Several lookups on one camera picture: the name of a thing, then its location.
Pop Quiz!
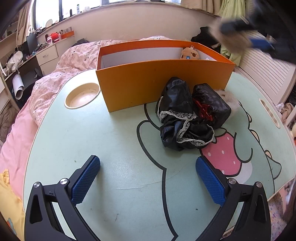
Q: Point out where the black lace satin cloth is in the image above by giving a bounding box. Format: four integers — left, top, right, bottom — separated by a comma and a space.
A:
156, 77, 214, 151

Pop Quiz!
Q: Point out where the black leather pouch red clasp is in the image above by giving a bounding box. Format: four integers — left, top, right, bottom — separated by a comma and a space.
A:
192, 83, 231, 129

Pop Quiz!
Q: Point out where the light green hanging cloth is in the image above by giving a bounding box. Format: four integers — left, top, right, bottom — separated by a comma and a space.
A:
218, 0, 246, 66

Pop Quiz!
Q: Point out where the brown fluffy fur ball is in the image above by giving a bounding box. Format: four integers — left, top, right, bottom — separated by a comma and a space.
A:
210, 20, 252, 53

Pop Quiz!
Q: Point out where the white fluffy fur ball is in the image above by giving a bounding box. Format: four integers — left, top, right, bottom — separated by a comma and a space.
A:
215, 89, 240, 118

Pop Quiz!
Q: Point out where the green cartoon lap table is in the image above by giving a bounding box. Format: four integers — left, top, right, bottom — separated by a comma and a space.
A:
23, 70, 295, 240

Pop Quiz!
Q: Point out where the red container on sill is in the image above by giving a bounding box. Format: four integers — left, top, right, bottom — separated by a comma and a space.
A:
50, 32, 60, 43

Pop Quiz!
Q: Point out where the white drawer desk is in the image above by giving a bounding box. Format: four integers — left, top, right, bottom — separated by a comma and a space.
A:
36, 36, 76, 76

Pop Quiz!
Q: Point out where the pink floral quilt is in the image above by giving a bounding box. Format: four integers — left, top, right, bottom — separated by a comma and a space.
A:
29, 34, 167, 127

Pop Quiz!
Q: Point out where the orange cardboard box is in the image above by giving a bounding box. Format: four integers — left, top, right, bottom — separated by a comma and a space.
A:
96, 40, 235, 112

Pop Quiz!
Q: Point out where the black clothes pile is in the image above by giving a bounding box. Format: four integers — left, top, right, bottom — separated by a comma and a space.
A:
191, 27, 221, 53

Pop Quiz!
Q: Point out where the brown bear plush toy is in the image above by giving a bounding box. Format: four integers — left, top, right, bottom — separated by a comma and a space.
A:
181, 46, 200, 60

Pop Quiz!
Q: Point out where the rolled white paper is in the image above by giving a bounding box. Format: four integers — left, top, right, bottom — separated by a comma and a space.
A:
12, 74, 25, 100

